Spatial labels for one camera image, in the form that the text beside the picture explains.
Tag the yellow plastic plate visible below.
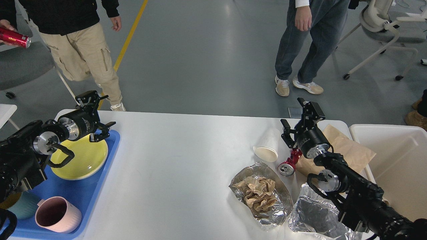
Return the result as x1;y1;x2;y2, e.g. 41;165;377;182
51;135;108;180

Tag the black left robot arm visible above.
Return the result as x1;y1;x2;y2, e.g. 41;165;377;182
1;91;120;240

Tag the person in khaki trousers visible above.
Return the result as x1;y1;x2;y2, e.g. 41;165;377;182
19;0;125;111

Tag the white paper cup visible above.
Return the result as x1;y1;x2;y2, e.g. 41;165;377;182
253;128;281;162

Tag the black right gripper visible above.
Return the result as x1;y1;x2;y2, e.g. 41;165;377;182
280;97;331;159

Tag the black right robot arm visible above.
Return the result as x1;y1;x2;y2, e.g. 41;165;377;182
281;98;426;240

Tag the white office chair right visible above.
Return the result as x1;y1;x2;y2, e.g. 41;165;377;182
339;0;426;81

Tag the beige plastic bin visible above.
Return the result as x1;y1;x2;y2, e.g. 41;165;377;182
349;124;427;221

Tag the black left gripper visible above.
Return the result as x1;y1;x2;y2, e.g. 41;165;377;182
58;91;116;142

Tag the crushed red soda can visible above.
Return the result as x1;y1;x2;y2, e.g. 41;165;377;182
277;148;302;177

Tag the crumpled brown paper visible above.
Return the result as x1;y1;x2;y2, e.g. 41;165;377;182
232;176;277;214

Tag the brown paper bag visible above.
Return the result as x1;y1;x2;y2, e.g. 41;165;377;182
296;124;376;176

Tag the pink ribbed mug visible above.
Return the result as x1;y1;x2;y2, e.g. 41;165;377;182
35;196;81;234

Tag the teal yellow mug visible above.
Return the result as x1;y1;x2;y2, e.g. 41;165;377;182
0;191;41;220

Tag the white side table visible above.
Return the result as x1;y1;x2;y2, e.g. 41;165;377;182
0;104;19;130

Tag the red drink can held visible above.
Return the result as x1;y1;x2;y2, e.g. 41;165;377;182
0;27;31;48

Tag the crumpled aluminium foil sheet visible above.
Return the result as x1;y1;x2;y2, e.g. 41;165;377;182
288;183;362;240

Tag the person in blue jeans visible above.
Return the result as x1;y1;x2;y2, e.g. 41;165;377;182
275;0;351;97

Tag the grey office chair left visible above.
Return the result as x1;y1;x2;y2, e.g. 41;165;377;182
0;20;77;100

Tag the foil tray with paper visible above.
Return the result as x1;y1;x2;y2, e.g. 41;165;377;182
229;162;294;231

